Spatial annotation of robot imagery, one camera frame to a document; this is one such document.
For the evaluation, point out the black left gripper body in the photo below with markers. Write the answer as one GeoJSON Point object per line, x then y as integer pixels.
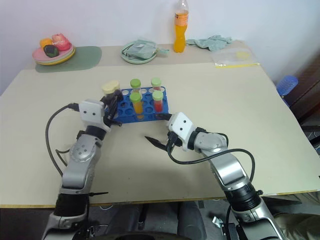
{"type": "Point", "coordinates": [111, 112]}

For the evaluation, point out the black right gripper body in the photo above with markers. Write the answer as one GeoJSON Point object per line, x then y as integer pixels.
{"type": "Point", "coordinates": [173, 142]}

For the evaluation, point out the cream cap test tube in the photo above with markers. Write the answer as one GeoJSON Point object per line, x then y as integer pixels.
{"type": "Point", "coordinates": [107, 88]}
{"type": "Point", "coordinates": [116, 83]}

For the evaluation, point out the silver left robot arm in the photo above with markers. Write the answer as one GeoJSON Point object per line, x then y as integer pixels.
{"type": "Point", "coordinates": [75, 162]}

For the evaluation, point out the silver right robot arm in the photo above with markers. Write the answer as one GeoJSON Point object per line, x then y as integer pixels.
{"type": "Point", "coordinates": [225, 167]}

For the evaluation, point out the green cap red test tube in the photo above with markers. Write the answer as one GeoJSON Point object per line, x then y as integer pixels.
{"type": "Point", "coordinates": [158, 101]}
{"type": "Point", "coordinates": [156, 82]}

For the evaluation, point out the blue test tube rack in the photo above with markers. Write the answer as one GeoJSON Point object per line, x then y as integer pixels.
{"type": "Point", "coordinates": [130, 119]}

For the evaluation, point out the green cap clear test tube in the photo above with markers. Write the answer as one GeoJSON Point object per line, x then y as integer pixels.
{"type": "Point", "coordinates": [135, 83]}

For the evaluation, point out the green cap orange test tube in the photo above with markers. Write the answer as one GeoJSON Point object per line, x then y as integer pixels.
{"type": "Point", "coordinates": [137, 106]}

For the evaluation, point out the light green plate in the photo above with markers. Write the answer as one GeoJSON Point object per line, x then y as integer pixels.
{"type": "Point", "coordinates": [135, 60]}

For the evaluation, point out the green placemat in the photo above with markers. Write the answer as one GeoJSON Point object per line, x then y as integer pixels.
{"type": "Point", "coordinates": [85, 56]}

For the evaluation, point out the yellow plate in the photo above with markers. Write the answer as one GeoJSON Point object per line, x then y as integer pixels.
{"type": "Point", "coordinates": [53, 63]}

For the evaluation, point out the pink toy food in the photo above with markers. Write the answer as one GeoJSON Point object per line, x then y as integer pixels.
{"type": "Point", "coordinates": [61, 42]}

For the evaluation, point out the black toy food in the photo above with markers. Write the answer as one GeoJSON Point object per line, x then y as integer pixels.
{"type": "Point", "coordinates": [51, 50]}

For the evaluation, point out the black zip tie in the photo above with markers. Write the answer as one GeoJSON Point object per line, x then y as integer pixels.
{"type": "Point", "coordinates": [100, 193]}

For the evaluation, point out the pink plate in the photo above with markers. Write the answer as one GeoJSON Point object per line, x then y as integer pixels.
{"type": "Point", "coordinates": [40, 56]}

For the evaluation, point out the dark grey rounded shape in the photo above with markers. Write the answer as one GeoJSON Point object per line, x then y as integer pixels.
{"type": "Point", "coordinates": [191, 220]}

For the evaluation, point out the orange toy fruit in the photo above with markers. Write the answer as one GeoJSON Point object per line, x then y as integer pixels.
{"type": "Point", "coordinates": [45, 42]}

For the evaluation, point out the orange soda bottle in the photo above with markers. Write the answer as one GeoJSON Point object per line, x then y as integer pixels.
{"type": "Point", "coordinates": [180, 32]}

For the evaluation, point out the clear zip bag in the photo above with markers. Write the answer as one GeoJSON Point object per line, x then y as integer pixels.
{"type": "Point", "coordinates": [230, 58]}

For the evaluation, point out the green crumpled cloth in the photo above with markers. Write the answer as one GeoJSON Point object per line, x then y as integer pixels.
{"type": "Point", "coordinates": [212, 42]}

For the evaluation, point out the blue water bottle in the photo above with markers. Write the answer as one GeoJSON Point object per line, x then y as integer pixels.
{"type": "Point", "coordinates": [287, 85]}

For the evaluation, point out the dark wooden cabinet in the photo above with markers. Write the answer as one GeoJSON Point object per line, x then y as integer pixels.
{"type": "Point", "coordinates": [308, 92]}

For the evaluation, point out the olive green fabric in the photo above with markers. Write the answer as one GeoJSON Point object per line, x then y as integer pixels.
{"type": "Point", "coordinates": [297, 225]}

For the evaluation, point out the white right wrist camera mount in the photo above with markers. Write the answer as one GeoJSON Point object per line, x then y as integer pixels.
{"type": "Point", "coordinates": [181, 127]}

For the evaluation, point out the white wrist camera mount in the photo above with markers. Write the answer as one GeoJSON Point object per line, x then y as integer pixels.
{"type": "Point", "coordinates": [181, 127]}
{"type": "Point", "coordinates": [91, 112]}

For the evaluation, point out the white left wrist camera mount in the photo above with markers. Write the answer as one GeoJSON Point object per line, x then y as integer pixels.
{"type": "Point", "coordinates": [91, 112]}

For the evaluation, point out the grey table post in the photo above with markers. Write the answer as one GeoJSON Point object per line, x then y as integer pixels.
{"type": "Point", "coordinates": [142, 213]}

